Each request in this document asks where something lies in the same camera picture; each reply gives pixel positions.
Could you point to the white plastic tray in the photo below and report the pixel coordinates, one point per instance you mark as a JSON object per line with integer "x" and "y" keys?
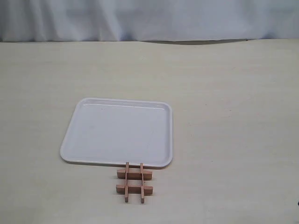
{"x": 115, "y": 131}

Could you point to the white backdrop curtain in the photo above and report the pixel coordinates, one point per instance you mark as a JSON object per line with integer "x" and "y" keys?
{"x": 147, "y": 20}

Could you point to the notched wooden piece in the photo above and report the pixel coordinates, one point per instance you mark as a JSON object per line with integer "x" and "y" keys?
{"x": 142, "y": 185}
{"x": 126, "y": 181}
{"x": 134, "y": 189}
{"x": 134, "y": 174}

